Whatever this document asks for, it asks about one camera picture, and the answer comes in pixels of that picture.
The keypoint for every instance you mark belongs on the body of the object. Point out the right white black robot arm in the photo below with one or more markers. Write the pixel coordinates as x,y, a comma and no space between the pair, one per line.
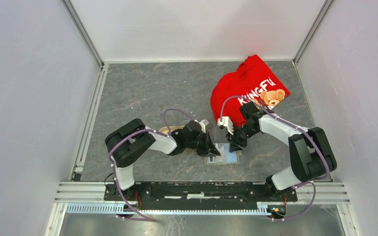
310,154

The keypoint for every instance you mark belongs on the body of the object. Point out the beige oval tray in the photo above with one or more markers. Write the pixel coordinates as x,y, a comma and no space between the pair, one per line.
168,130

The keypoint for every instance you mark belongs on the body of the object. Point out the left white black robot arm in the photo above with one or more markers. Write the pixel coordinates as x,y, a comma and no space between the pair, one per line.
128,143

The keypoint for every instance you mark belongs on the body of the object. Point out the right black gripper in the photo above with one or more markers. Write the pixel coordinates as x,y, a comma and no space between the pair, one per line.
234,139

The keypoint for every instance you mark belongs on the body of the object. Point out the red kung fu t-shirt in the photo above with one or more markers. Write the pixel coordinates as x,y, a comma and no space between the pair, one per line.
252,80

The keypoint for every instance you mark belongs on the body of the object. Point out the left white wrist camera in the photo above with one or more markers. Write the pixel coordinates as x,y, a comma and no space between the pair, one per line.
203,123

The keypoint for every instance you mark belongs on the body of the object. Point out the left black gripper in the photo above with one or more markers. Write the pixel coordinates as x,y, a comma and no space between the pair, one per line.
208,145

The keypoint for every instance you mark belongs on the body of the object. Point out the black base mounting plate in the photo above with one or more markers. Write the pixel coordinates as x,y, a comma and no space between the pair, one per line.
148,195

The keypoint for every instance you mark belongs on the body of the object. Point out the aluminium frame rail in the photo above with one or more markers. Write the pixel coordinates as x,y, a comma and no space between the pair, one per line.
88,197

